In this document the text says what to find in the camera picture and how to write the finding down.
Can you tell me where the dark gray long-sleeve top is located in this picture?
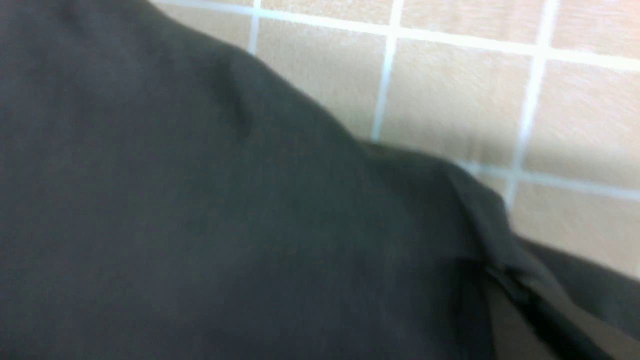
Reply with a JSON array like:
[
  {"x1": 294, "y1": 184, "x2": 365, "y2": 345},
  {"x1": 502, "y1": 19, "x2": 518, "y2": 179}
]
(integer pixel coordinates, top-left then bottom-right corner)
[{"x1": 0, "y1": 0, "x2": 639, "y2": 360}]

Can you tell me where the beige grid tablecloth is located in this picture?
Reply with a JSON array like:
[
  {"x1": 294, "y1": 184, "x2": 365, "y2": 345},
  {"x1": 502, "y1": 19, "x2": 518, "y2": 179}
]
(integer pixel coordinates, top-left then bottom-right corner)
[{"x1": 156, "y1": 0, "x2": 640, "y2": 278}]

